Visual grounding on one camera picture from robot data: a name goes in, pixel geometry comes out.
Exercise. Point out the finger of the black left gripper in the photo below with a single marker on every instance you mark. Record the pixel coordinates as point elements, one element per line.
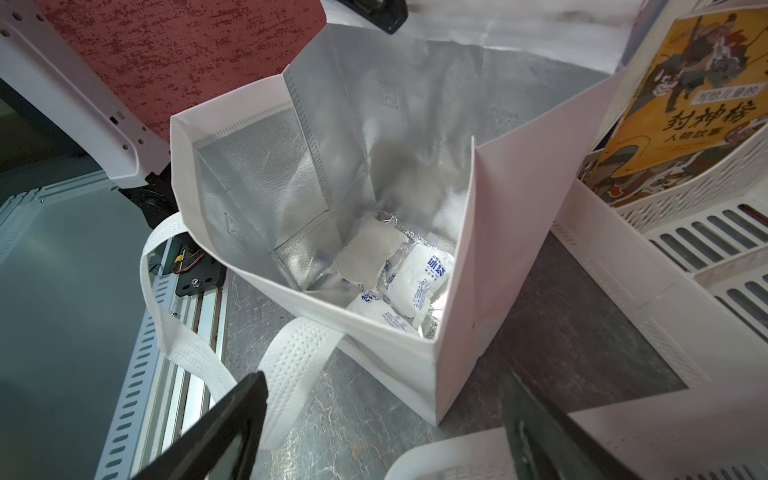
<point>388,15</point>

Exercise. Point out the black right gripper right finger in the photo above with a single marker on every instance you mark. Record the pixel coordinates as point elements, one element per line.
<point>545,443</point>

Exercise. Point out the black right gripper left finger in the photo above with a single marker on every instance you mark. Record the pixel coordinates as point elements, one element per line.
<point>223,444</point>

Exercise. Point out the white insulated delivery bag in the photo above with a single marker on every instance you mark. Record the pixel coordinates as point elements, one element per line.
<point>313,184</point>

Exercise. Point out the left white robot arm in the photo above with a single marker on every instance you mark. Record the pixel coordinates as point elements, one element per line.
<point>40,66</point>

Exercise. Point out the white perforated plastic basket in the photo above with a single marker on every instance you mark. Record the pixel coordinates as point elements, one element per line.
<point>711,432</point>

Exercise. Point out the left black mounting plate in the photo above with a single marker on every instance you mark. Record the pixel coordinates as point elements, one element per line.
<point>196,272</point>

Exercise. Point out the white plastic file organizer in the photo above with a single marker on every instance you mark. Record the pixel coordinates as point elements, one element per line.
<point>688,265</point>

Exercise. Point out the yellow story book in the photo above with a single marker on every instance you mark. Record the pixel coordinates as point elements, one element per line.
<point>703,95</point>

